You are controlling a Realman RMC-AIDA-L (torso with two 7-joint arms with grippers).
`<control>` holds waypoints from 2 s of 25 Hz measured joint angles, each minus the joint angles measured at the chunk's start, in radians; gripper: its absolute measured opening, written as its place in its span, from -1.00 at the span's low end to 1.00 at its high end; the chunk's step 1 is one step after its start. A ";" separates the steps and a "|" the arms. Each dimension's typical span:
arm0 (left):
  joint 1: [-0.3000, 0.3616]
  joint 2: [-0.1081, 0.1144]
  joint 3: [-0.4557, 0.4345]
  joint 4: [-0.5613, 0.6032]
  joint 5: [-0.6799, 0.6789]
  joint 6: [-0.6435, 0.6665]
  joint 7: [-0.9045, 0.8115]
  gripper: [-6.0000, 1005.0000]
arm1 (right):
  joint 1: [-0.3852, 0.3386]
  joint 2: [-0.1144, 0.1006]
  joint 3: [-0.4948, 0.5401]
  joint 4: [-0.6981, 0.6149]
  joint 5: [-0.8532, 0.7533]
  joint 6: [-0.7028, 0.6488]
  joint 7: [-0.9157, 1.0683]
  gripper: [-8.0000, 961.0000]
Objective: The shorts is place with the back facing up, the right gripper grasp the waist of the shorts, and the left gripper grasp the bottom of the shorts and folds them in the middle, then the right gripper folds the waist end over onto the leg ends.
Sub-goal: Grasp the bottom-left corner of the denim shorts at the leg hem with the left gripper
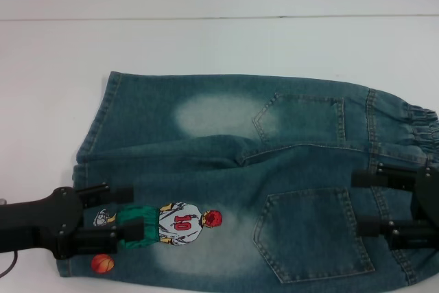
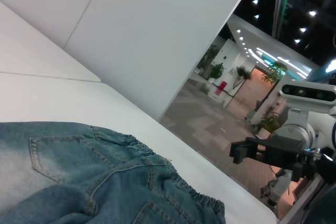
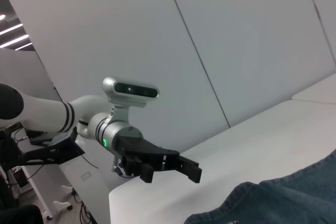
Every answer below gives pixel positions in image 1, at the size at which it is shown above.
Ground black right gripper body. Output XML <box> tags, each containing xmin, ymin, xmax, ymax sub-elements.
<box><xmin>413</xmin><ymin>166</ymin><xmax>439</xmax><ymax>225</ymax></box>

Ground blue denim shorts with print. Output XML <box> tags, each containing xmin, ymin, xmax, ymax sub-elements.
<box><xmin>58</xmin><ymin>71</ymin><xmax>439</xmax><ymax>293</ymax></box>

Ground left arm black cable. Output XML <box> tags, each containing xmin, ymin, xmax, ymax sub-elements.
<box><xmin>0</xmin><ymin>250</ymin><xmax>19</xmax><ymax>279</ymax></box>

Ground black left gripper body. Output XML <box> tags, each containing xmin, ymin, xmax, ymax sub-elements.
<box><xmin>0</xmin><ymin>186</ymin><xmax>85</xmax><ymax>261</ymax></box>

